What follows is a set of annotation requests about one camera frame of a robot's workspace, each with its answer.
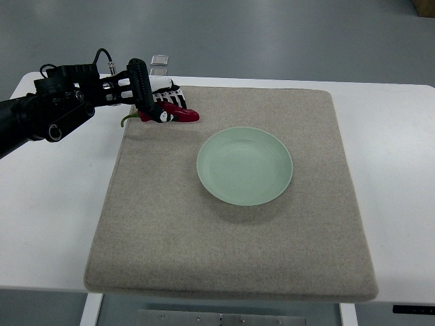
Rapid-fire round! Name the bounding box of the white table leg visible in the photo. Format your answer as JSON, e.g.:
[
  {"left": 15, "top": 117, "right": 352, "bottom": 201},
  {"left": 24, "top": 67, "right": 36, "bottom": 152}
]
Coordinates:
[
  {"left": 339, "top": 303, "right": 358, "bottom": 326},
  {"left": 79, "top": 293, "right": 103, "bottom": 326}
]

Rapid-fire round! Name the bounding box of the white table leg right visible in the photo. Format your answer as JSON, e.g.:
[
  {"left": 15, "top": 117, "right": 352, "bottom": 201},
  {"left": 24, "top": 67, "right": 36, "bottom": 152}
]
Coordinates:
[{"left": 339, "top": 303, "right": 358, "bottom": 326}]

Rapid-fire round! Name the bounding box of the black table control panel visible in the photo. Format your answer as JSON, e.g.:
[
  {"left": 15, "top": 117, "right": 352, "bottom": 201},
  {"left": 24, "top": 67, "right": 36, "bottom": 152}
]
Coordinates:
[{"left": 392, "top": 305, "right": 435, "bottom": 315}]

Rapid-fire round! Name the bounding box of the cardboard box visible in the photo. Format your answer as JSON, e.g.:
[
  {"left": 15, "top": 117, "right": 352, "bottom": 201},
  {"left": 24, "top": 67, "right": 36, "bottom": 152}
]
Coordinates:
[{"left": 412, "top": 0, "right": 435, "bottom": 18}]

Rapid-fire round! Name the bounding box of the beige felt mat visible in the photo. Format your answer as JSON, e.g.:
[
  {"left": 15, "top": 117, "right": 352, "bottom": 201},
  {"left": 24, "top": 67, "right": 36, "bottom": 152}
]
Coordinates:
[{"left": 83, "top": 84, "right": 379, "bottom": 303}]

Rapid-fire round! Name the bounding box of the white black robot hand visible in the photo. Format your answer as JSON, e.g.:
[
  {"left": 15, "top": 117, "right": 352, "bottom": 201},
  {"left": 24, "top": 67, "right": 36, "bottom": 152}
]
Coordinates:
[{"left": 103, "top": 76, "right": 188, "bottom": 123}]

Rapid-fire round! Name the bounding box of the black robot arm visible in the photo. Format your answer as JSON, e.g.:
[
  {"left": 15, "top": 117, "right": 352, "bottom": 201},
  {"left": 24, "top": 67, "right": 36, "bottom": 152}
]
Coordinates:
[{"left": 1, "top": 58, "right": 173, "bottom": 157}]

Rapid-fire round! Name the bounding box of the floor socket plate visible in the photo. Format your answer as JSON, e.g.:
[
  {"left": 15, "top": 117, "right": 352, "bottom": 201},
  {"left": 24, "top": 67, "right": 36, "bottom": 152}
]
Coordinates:
[{"left": 150, "top": 54, "right": 169, "bottom": 66}]

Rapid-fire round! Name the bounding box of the light green plate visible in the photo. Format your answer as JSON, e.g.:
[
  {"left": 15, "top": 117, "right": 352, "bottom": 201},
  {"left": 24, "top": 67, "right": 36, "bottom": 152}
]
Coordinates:
[{"left": 196, "top": 127, "right": 294, "bottom": 206}]

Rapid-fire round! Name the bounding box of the white table leg left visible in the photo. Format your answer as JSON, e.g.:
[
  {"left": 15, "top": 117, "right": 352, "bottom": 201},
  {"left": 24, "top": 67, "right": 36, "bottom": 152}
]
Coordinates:
[{"left": 79, "top": 293, "right": 103, "bottom": 326}]

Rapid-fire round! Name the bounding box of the red pepper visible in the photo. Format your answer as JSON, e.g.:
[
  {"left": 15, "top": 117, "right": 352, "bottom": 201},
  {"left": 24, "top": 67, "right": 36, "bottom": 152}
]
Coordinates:
[{"left": 120, "top": 101, "right": 200, "bottom": 128}]

